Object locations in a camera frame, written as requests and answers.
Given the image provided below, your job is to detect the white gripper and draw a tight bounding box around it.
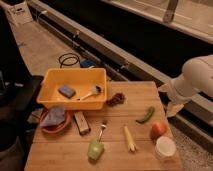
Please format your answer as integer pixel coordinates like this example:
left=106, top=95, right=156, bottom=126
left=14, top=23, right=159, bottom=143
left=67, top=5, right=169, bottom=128
left=158, top=83, right=184, bottom=117

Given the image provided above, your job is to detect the green chili pepper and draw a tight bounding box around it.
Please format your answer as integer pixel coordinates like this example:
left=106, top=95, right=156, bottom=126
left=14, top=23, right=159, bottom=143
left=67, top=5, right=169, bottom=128
left=136, top=106, right=155, bottom=124

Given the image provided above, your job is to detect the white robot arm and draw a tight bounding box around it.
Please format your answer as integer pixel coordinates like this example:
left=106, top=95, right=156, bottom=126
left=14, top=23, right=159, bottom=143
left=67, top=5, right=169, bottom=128
left=158, top=54, right=213, bottom=117

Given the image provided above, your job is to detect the light green bell pepper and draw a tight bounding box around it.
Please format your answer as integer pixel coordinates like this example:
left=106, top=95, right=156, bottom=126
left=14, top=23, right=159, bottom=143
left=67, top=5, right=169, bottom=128
left=87, top=140, right=104, bottom=161

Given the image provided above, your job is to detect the yellow plastic tray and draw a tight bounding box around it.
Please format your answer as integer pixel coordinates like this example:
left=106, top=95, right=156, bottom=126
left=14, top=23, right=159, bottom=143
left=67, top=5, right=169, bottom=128
left=37, top=68, right=107, bottom=110

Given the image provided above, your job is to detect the orange tomato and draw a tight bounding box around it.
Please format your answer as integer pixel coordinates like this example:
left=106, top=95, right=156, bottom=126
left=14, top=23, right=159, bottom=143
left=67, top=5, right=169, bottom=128
left=150, top=122, right=167, bottom=139

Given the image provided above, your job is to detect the white round container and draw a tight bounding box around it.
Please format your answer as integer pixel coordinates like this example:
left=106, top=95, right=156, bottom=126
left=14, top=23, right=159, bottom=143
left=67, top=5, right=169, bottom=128
left=155, top=136, right=176, bottom=160

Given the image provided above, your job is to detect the wooden cutting board table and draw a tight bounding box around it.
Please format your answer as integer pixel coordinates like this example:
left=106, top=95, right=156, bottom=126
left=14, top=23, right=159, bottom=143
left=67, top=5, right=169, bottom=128
left=24, top=81, right=182, bottom=171

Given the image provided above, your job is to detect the brown dried clump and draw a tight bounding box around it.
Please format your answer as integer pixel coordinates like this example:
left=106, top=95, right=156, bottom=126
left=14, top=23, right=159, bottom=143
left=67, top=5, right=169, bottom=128
left=106, top=93, right=125, bottom=106

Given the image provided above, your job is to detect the yellow corn cob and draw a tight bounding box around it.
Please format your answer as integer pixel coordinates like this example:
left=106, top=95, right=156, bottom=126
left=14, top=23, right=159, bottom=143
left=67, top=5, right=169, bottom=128
left=124, top=126, right=137, bottom=152

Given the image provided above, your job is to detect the metal fork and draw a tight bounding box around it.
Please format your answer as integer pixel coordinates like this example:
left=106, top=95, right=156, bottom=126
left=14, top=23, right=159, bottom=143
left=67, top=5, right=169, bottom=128
left=98, top=120, right=108, bottom=142

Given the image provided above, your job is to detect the white dish brush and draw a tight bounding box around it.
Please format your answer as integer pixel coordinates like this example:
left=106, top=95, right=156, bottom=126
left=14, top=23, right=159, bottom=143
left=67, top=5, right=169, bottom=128
left=79, top=86, right=101, bottom=101

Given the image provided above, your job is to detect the blue object on floor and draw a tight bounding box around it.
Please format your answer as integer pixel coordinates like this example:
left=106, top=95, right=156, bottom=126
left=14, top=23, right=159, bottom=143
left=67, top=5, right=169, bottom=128
left=80, top=59, right=95, bottom=68

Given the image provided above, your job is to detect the brown rectangular block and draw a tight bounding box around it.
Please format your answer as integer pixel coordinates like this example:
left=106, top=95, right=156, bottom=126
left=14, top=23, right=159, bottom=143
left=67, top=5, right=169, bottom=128
left=74, top=112, right=91, bottom=135

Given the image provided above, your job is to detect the blue sponge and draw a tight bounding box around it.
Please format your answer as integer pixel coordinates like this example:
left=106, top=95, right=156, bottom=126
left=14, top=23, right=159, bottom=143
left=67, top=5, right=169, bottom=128
left=58, top=85, right=76, bottom=98

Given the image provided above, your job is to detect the blue grey cloth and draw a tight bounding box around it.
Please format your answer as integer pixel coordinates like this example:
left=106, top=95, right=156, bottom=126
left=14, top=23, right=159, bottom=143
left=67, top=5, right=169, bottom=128
left=40, top=106, right=65, bottom=127

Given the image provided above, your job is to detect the orange bowl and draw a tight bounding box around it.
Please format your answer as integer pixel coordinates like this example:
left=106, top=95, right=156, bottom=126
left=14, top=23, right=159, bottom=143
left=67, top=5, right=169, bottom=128
left=39, top=110, right=71, bottom=134

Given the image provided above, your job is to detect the black chair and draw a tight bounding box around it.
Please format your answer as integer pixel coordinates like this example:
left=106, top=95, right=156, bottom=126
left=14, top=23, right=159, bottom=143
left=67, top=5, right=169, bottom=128
left=0, top=8, right=43, bottom=153

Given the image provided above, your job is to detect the white box on floor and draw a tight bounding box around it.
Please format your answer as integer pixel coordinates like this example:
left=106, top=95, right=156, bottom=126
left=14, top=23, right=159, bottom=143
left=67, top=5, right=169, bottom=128
left=7, top=1, right=33, bottom=26

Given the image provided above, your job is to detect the black coiled cable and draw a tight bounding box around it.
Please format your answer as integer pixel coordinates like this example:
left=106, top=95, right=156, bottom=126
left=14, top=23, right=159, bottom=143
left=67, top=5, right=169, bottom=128
left=58, top=52, right=81, bottom=69

